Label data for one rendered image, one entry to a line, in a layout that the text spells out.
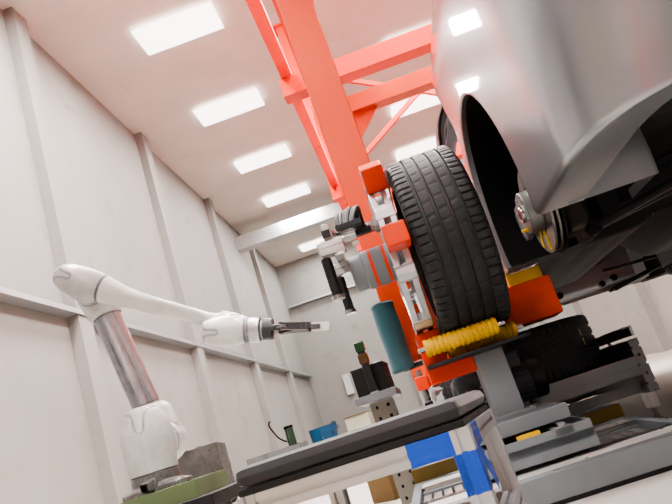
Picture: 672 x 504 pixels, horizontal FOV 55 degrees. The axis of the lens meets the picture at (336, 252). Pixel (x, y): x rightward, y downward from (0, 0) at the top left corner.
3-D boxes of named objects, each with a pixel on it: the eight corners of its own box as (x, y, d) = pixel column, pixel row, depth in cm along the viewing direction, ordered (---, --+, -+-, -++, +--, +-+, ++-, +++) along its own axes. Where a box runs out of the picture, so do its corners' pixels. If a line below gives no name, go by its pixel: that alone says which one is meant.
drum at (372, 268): (414, 270, 223) (400, 232, 227) (355, 290, 224) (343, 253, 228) (415, 277, 237) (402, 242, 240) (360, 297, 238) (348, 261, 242)
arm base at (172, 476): (116, 504, 195) (112, 485, 197) (141, 496, 217) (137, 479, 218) (174, 485, 196) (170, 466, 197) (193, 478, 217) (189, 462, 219)
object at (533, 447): (602, 447, 183) (588, 413, 186) (480, 487, 185) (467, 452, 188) (566, 438, 231) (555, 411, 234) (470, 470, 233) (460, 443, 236)
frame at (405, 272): (434, 318, 199) (377, 161, 213) (413, 325, 199) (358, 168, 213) (433, 336, 251) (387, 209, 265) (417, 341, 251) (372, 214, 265)
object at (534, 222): (572, 254, 211) (542, 160, 209) (549, 262, 212) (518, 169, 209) (544, 246, 243) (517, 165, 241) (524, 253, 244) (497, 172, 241)
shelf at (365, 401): (397, 393, 254) (394, 385, 255) (356, 407, 255) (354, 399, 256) (402, 394, 296) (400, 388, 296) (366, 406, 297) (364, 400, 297)
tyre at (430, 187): (489, 196, 185) (430, 116, 241) (410, 224, 186) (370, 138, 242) (525, 359, 220) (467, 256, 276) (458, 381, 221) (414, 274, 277)
